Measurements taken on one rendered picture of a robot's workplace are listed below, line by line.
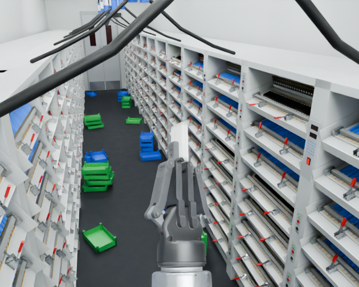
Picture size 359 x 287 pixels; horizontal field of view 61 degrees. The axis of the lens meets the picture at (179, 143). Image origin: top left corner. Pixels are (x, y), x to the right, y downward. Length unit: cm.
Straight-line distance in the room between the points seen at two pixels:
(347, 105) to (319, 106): 11
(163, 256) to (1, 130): 76
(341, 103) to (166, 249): 112
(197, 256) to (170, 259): 4
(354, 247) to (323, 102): 60
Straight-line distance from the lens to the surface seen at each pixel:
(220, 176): 261
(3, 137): 111
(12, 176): 115
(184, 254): 46
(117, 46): 64
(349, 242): 149
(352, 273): 159
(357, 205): 138
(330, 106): 141
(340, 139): 143
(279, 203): 194
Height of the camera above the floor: 197
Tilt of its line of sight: 22 degrees down
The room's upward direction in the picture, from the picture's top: straight up
